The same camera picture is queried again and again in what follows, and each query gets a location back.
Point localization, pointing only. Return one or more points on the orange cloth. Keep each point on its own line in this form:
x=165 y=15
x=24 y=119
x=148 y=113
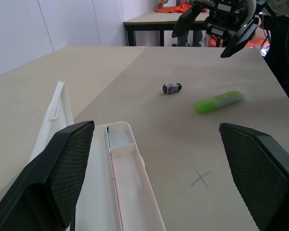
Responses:
x=173 y=9

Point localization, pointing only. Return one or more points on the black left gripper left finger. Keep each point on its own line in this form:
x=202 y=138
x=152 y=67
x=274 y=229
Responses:
x=38 y=183

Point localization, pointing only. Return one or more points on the person's legs in grey trousers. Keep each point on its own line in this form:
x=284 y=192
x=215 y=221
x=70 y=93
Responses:
x=183 y=39

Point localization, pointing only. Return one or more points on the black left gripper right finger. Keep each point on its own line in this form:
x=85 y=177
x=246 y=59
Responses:
x=262 y=178

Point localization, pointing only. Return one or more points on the black eraser with purple sleeve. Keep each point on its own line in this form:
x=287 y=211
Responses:
x=172 y=88

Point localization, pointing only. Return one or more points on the person's bare hand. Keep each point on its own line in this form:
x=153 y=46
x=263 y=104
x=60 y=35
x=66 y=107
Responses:
x=162 y=4

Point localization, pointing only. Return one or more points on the orange object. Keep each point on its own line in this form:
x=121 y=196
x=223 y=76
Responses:
x=257 y=43

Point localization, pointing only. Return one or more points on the green highlighter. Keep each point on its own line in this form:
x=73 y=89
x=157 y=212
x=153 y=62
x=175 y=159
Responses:
x=216 y=102

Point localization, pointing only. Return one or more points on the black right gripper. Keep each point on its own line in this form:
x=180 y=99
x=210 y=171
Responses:
x=225 y=19

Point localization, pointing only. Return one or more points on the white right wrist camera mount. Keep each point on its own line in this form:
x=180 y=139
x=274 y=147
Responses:
x=251 y=7

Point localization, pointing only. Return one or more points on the beige table with dark frame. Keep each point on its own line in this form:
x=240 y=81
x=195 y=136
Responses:
x=149 y=18

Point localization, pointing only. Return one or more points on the dark robot body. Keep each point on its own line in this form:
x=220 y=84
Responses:
x=281 y=60

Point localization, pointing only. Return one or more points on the white plastic pencil case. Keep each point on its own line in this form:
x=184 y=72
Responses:
x=132 y=192

